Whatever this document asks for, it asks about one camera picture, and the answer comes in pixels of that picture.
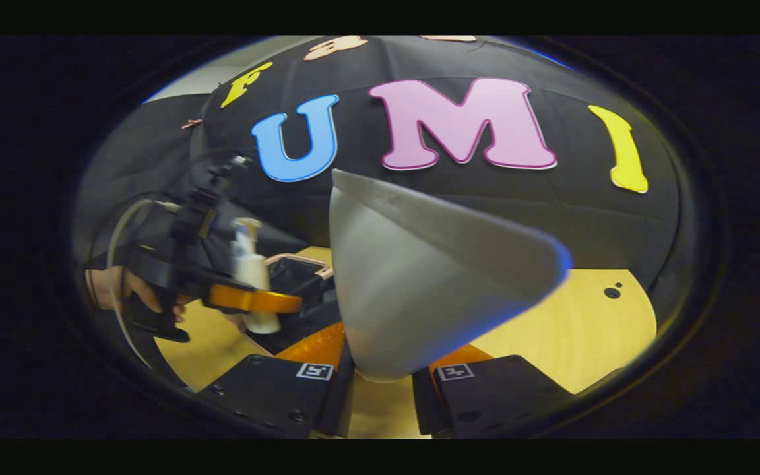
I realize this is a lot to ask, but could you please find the white pump bottle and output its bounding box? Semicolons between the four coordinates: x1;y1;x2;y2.
230;218;282;335

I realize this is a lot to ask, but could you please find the white cable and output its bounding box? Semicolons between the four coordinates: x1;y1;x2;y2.
106;198;158;370

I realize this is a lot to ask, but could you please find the white squeeze tube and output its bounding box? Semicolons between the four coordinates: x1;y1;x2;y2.
329;168;573;384

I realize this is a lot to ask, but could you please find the black backdrop cloth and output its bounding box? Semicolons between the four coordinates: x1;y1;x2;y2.
73;36;682;294

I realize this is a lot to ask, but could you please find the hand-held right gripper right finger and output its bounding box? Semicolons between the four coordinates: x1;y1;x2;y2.
413;343;576;439

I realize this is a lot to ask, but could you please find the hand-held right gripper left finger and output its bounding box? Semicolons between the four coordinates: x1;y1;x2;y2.
199;323;355;439

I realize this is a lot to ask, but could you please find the pink suitcase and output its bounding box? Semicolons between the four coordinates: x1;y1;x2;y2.
241;253;349;357

